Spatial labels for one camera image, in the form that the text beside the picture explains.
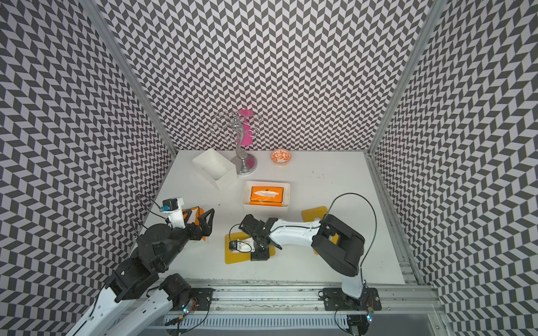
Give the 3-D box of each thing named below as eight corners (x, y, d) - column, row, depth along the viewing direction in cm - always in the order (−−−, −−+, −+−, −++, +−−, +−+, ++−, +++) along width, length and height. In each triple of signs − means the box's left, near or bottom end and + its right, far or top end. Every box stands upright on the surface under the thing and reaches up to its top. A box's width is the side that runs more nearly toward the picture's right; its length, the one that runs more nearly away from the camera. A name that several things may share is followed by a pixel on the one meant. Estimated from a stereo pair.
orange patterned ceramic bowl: (270, 165, 115) (270, 160, 112) (271, 153, 121) (271, 148, 118) (291, 165, 115) (291, 160, 112) (290, 153, 121) (291, 148, 118)
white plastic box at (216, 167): (197, 171, 114) (190, 157, 105) (217, 159, 120) (212, 144, 112) (223, 196, 104) (218, 182, 95) (243, 180, 110) (240, 166, 101)
